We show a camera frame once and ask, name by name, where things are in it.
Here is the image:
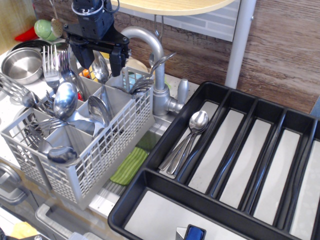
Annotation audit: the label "large steel spoon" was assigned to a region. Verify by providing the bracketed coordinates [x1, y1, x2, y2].
[53, 82, 78, 120]

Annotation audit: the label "grey metal post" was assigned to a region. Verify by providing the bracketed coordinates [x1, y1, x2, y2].
[224, 0, 257, 89]

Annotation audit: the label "steel spoons in tray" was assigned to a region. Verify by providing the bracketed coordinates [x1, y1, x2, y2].
[158, 110, 209, 176]

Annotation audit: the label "small steel spoon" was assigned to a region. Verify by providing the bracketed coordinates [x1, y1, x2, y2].
[148, 52, 177, 76]

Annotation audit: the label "grey plastic cutlery basket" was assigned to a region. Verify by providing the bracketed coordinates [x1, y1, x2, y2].
[0, 64, 155, 211]

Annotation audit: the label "light wooden shelf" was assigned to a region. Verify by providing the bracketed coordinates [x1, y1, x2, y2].
[111, 0, 234, 16]

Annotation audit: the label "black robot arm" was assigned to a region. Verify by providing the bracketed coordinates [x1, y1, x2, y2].
[63, 0, 130, 77]

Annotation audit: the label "green apple toy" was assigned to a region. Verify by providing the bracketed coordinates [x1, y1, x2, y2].
[34, 19, 58, 41]

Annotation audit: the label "stainless steel bowl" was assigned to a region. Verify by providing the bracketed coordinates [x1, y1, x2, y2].
[1, 47, 43, 85]

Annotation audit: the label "steel fork upright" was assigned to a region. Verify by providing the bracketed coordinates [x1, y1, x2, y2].
[42, 45, 61, 94]

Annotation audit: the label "steel spoon front basket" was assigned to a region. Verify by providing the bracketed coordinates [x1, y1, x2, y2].
[47, 146, 78, 165]

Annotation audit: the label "black cutlery tray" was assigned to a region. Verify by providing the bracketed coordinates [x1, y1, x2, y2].
[108, 82, 320, 240]

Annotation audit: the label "silver kitchen faucet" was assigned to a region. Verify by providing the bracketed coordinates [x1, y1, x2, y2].
[121, 26, 189, 116]

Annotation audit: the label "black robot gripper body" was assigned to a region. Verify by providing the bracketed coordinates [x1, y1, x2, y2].
[63, 7, 130, 54]

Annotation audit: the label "blue object at bottom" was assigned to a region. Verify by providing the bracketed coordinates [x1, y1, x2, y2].
[184, 224, 206, 240]

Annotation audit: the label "tall steel spoon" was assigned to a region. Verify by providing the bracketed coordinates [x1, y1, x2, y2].
[91, 50, 114, 120]

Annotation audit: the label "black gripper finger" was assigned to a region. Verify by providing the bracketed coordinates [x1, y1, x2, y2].
[109, 46, 128, 77]
[69, 41, 95, 69]

